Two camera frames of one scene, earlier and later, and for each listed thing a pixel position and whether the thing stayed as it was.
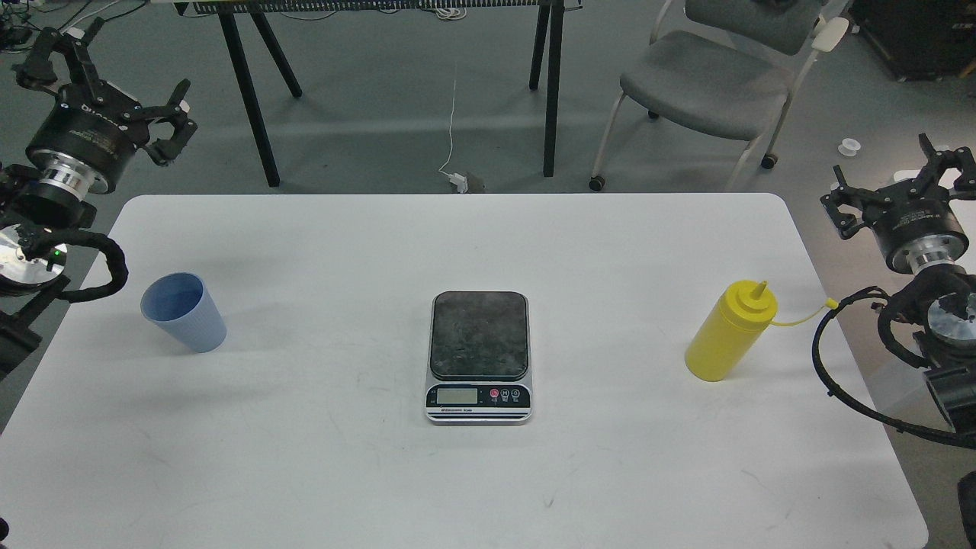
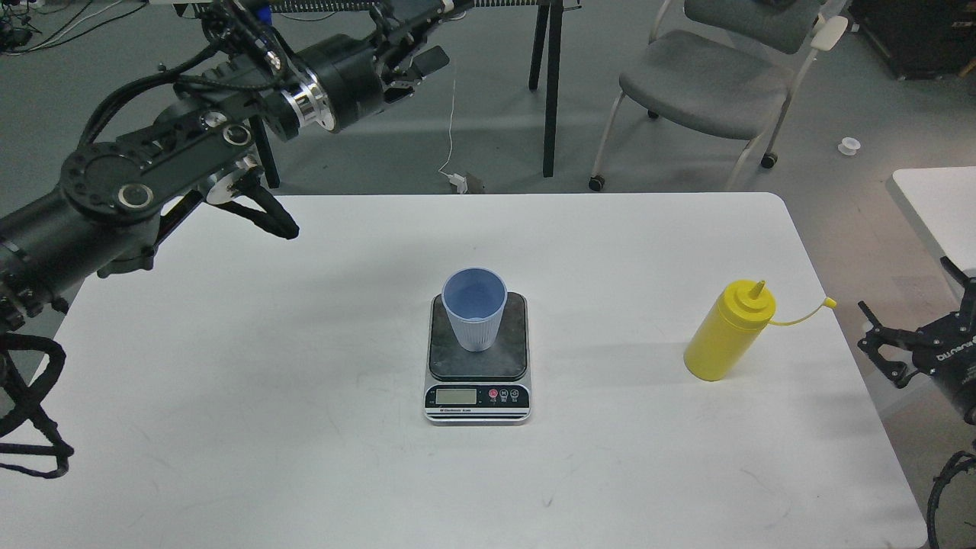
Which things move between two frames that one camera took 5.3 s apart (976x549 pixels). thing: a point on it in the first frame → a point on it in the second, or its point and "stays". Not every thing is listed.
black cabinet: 923,40 stays
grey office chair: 727,69 stays
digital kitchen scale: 480,361 stays
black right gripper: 915,225 → 945,351
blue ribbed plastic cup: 181,305 → 475,298
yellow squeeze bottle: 740,319 stays
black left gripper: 88,141 → 342,80
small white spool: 849,147 stays
